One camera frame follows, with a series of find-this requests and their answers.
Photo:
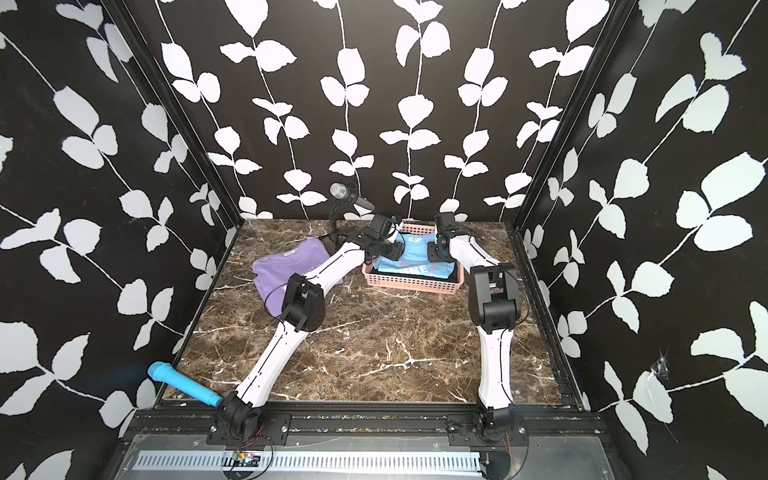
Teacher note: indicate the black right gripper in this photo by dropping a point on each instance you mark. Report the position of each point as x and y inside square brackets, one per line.
[432, 251]

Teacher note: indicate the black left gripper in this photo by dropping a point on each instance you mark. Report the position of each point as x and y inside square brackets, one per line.
[397, 249]

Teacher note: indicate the light blue t-shirt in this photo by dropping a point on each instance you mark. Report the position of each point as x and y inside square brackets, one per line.
[414, 260]

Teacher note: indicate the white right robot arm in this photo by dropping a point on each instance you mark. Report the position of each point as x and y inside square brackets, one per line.
[495, 307]

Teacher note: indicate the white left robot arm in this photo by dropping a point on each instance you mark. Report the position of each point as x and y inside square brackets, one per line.
[303, 311]

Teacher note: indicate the pink perforated plastic basket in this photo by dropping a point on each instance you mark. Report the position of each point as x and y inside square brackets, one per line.
[416, 283]

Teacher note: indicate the small electronics board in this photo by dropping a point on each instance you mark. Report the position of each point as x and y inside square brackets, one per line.
[242, 460]

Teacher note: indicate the perforated metal cable tray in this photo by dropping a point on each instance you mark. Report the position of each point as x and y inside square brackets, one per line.
[401, 463]

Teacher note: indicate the blue cylindrical handle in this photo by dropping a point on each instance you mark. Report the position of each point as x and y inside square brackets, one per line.
[164, 372]

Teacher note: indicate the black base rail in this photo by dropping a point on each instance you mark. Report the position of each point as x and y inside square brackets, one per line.
[282, 423]

